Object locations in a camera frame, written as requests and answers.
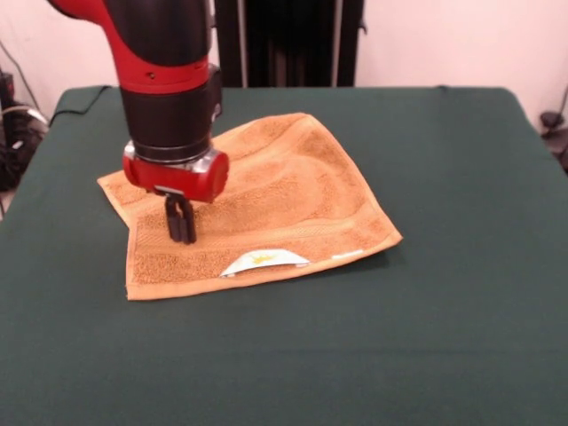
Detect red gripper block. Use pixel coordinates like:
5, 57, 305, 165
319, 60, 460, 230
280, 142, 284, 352
122, 140, 231, 245

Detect tan terry towel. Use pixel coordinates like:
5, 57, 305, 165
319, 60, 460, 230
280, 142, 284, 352
96, 112, 404, 302

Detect dark green table cloth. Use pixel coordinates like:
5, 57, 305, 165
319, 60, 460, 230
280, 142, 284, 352
0, 85, 568, 426

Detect bundle of dark cables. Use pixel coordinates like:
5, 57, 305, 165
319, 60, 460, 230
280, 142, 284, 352
0, 99, 51, 193

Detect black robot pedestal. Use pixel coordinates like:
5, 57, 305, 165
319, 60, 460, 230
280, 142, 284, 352
208, 0, 368, 89

